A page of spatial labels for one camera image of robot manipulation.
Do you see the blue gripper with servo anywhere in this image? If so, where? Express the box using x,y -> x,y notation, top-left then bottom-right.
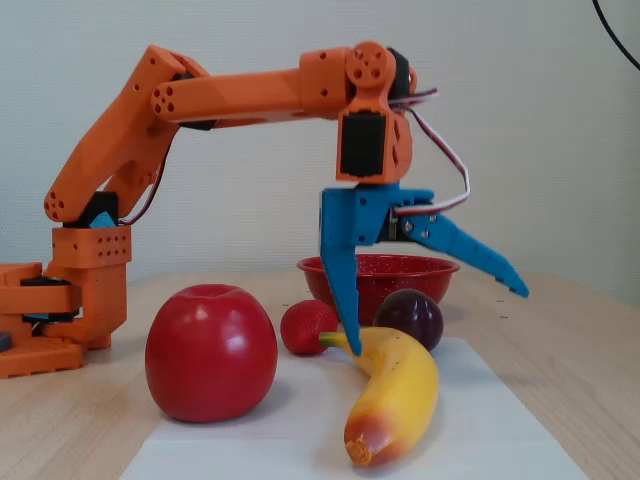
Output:
319,181 -> 530,358

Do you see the yellow toy banana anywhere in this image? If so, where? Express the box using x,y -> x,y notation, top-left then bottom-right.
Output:
318,326 -> 440,469

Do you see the orange robot base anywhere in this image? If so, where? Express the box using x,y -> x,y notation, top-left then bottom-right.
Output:
0,262 -> 84,380

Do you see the red speckled bowl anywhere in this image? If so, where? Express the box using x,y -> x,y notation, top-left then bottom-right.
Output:
296,253 -> 461,327

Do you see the dark purple toy plum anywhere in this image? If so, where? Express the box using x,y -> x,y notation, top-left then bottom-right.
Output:
372,288 -> 445,354

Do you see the red toy strawberry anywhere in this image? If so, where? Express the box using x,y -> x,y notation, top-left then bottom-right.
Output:
279,299 -> 340,357

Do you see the white paper sheet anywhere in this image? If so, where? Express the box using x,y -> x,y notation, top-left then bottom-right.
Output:
118,335 -> 591,480

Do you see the red toy apple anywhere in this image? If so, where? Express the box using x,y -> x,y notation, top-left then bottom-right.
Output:
144,283 -> 279,424

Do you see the white red black gripper cable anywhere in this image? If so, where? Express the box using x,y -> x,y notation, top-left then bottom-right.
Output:
387,88 -> 473,217

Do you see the red black arm cable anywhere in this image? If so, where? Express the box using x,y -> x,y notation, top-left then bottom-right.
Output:
118,144 -> 173,226

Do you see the black hanging cable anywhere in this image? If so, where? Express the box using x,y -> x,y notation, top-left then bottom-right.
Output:
592,0 -> 640,72

